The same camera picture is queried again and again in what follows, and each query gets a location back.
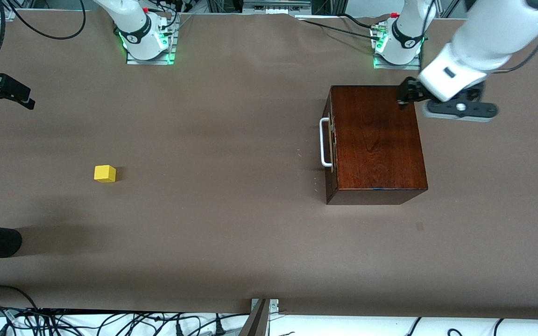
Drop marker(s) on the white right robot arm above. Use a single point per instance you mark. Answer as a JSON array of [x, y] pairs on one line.
[[133, 18]]

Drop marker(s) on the dark brown wooden cabinet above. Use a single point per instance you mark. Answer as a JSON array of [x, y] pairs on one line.
[[376, 149]]

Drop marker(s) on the yellow cube block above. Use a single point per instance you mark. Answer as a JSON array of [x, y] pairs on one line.
[[104, 173]]

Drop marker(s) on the brown table cover sheet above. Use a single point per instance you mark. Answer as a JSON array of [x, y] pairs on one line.
[[203, 210]]

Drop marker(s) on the dark grey metal post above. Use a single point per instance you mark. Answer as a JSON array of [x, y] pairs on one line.
[[256, 324]]

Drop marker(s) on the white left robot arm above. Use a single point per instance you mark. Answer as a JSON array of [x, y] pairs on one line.
[[488, 37]]

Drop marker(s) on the small metal corner bracket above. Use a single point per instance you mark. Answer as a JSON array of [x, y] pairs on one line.
[[274, 305]]

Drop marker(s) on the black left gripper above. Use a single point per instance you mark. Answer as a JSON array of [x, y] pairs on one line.
[[414, 90]]

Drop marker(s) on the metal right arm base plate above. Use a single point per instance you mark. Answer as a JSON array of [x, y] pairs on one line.
[[150, 61]]

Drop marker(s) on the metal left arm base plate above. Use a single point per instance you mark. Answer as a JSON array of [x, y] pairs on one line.
[[397, 67]]

